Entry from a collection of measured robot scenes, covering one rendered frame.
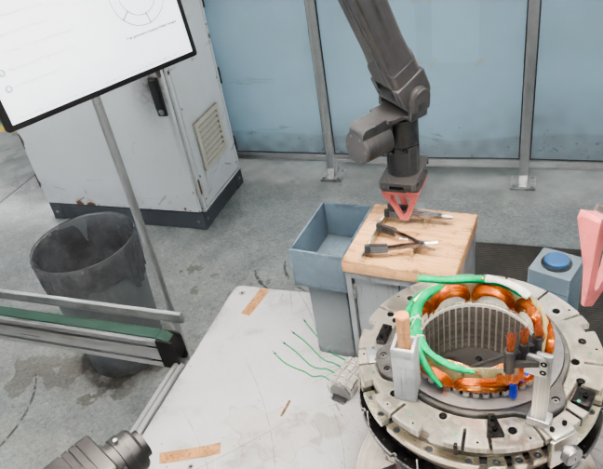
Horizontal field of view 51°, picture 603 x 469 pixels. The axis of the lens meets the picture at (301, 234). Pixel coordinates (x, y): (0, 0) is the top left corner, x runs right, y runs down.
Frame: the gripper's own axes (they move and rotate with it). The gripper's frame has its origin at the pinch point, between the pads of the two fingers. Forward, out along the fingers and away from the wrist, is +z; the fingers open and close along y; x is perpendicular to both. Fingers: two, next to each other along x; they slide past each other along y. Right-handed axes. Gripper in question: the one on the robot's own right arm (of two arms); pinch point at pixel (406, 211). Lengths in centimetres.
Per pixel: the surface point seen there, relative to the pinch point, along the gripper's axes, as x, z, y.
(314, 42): -97, 34, -184
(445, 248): 8.5, 2.2, 6.8
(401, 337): 11.3, -11.6, 42.2
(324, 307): -14.8, 17.7, 10.4
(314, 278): -14.7, 8.3, 12.7
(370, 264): -2.8, 2.2, 13.7
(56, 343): -90, 40, 17
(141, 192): -176, 88, -120
